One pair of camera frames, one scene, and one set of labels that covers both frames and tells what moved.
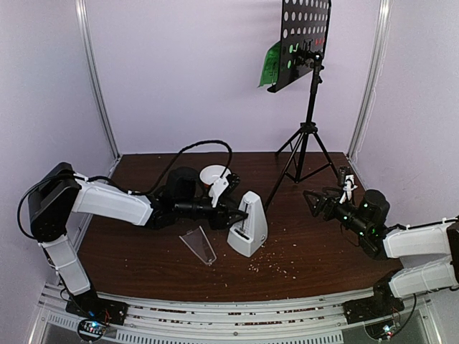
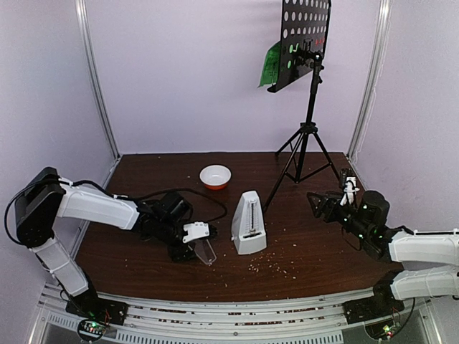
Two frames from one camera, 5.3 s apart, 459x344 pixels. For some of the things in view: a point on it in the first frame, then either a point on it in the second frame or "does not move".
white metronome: x=247 y=233 does not move
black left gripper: x=220 y=220 -> x=181 y=254
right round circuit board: x=382 y=331 does not move
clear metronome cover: x=197 y=239 does not move
